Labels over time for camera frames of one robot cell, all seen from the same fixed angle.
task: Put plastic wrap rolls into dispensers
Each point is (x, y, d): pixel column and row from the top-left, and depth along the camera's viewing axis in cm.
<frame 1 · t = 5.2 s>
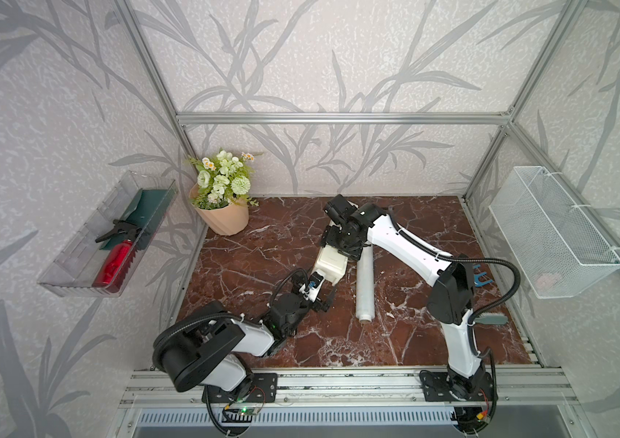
left hand: (324, 276, 83), fingers open
right hand: (328, 248, 86), fingers open
clear plastic wrap roll: (365, 284, 91), point 5 cm above the table
potted white flower plant: (220, 192, 88), point 27 cm above the table

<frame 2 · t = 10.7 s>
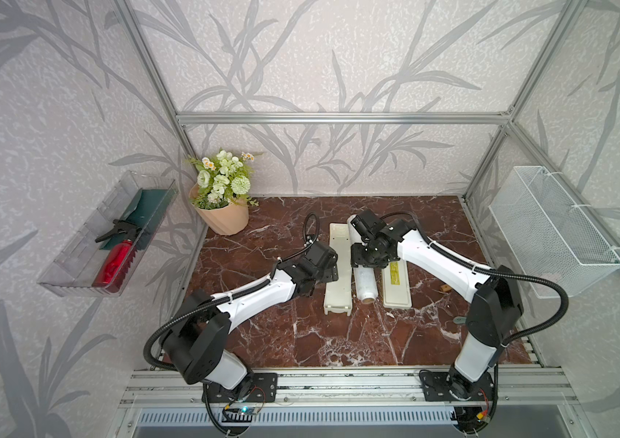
left hand: (325, 268, 88), fingers open
right hand: (356, 260, 85), fingers open
the named things where they were.

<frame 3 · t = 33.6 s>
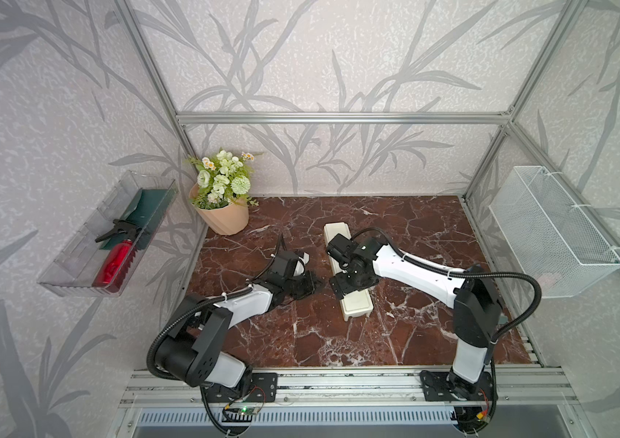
left hand: (326, 284, 87), fingers closed
right hand: (345, 288, 84), fingers open
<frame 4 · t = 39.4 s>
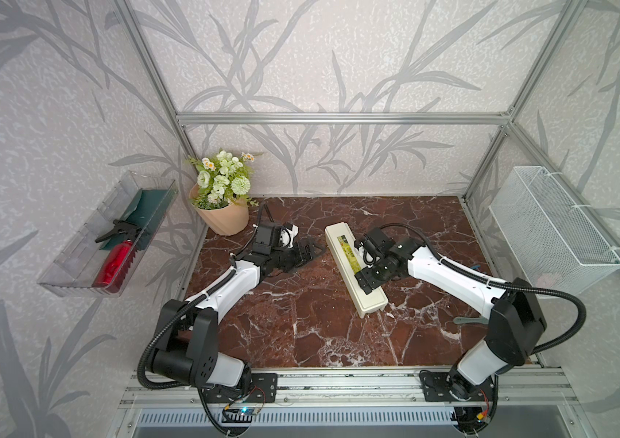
left hand: (317, 256, 84), fingers open
right hand: (368, 277, 85), fingers open
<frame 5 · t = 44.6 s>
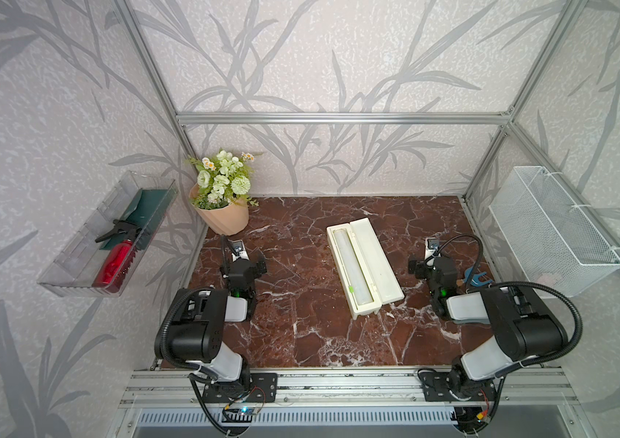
left hand: (244, 253, 93), fingers open
right hand: (427, 251, 94), fingers open
